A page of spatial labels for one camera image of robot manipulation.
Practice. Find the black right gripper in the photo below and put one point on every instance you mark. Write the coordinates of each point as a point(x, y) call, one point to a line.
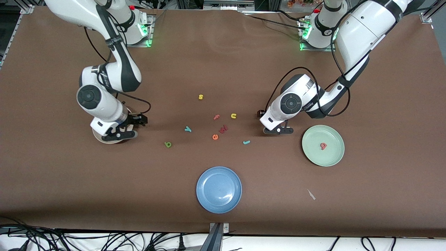
point(134, 120)

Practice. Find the green foam letter b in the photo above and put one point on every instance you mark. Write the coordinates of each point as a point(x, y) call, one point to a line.
point(168, 144)

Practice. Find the teal foam letter y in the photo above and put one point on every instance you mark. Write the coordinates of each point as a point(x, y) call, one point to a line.
point(188, 129)

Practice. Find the pink foam letter g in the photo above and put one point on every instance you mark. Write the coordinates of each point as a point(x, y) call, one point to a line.
point(324, 146)

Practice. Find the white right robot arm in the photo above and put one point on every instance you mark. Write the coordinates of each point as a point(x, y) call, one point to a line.
point(97, 101)

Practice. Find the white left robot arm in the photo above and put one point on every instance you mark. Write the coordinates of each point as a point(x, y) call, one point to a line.
point(362, 28)

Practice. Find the dark red foam letter w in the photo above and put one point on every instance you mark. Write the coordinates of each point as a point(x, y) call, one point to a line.
point(223, 129)

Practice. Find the light green plate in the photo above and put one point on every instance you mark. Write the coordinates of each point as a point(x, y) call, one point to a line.
point(331, 153)

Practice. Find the blue plate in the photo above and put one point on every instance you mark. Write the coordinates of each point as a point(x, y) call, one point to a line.
point(218, 190)

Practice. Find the white paper scrap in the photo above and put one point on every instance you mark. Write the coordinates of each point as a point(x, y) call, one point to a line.
point(311, 194)

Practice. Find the grey metal box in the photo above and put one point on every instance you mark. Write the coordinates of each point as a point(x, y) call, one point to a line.
point(228, 4)

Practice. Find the orange flower decoration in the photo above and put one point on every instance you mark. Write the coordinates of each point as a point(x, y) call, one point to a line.
point(299, 2)

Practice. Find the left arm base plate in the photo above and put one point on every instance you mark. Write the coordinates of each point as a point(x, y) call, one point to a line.
point(320, 50)

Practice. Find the metal clamp bracket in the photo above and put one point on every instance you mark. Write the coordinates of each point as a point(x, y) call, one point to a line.
point(216, 237)

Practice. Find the aluminium frame rail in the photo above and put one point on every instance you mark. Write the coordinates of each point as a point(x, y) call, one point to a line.
point(28, 8)
point(427, 15)

